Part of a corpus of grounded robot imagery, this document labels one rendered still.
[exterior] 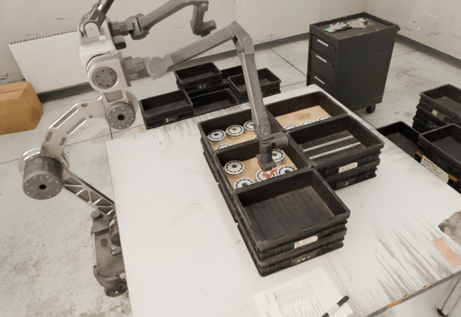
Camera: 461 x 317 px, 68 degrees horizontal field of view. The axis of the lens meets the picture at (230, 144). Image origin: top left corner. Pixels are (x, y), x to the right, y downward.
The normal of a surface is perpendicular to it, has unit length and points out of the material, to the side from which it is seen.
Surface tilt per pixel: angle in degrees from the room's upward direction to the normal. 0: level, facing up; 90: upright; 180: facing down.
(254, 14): 90
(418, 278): 0
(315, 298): 0
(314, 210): 0
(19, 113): 90
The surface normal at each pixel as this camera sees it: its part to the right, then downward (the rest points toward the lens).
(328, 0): 0.36, 0.55
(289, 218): -0.08, -0.79
